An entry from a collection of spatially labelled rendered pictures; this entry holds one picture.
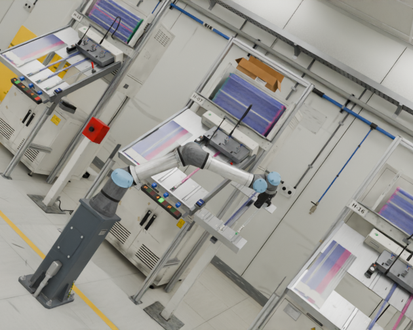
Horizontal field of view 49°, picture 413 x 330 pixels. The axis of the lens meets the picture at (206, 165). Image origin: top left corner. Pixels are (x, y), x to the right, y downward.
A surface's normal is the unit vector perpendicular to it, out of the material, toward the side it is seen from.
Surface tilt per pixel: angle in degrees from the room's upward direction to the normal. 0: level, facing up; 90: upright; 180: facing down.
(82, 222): 90
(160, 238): 90
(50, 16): 90
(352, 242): 44
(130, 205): 90
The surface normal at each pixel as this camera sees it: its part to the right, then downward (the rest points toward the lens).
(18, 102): -0.34, -0.13
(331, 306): 0.17, -0.68
